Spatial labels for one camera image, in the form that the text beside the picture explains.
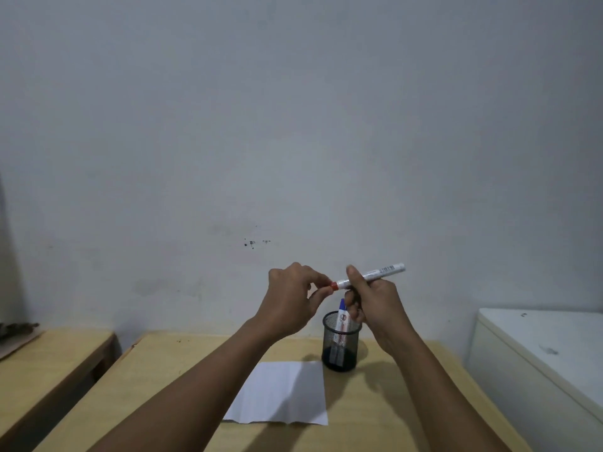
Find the white paper sheet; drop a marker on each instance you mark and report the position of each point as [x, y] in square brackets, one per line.
[282, 393]

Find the person's left thumb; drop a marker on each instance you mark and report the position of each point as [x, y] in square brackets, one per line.
[320, 293]

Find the person's right forearm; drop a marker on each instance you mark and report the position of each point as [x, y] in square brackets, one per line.
[438, 395]

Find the person's right thumb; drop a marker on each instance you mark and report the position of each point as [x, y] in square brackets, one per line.
[354, 277]

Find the person's left forearm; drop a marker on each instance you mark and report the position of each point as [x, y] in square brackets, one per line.
[188, 400]

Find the white cabinet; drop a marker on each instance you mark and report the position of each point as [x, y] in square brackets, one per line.
[541, 371]

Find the blue capped white marker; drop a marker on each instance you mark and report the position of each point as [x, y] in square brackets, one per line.
[342, 315]

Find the cardboard piece with debris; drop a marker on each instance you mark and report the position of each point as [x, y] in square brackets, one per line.
[14, 336]

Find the person's right hand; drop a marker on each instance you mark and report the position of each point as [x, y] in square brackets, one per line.
[377, 310]

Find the white marker pen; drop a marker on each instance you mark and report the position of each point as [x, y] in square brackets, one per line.
[372, 274]

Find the black mesh pen holder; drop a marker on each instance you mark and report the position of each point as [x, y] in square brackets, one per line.
[341, 343]

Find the person's left hand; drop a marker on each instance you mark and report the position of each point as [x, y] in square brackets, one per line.
[285, 301]

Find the wooden side table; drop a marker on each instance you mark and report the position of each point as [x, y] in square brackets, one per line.
[42, 371]

